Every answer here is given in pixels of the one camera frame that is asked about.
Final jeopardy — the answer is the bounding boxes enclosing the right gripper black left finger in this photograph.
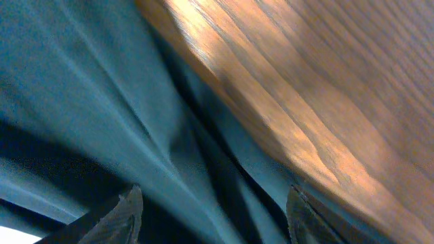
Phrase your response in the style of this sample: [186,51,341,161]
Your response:
[35,185,143,244]

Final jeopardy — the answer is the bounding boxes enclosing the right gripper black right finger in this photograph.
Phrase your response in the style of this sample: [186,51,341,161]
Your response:
[286,185,370,244]

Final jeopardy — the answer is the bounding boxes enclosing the black leggings with red waistband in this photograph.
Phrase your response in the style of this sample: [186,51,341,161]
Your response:
[1,1,302,243]

